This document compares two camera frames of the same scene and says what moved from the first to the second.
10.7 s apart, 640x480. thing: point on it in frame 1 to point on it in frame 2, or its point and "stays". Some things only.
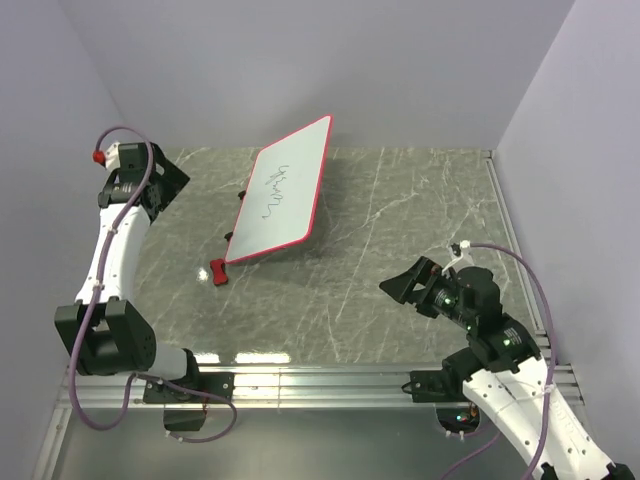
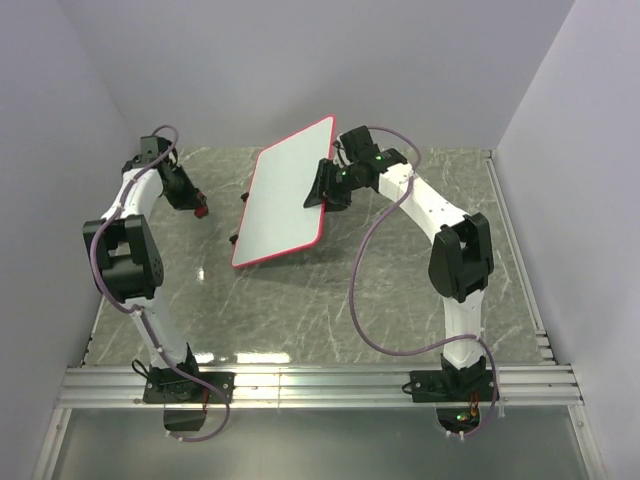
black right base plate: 437,385 stays
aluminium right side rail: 517,257 stays
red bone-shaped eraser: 219,273 to 202,208
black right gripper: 425,271 to 334,201
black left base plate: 217,383 stays
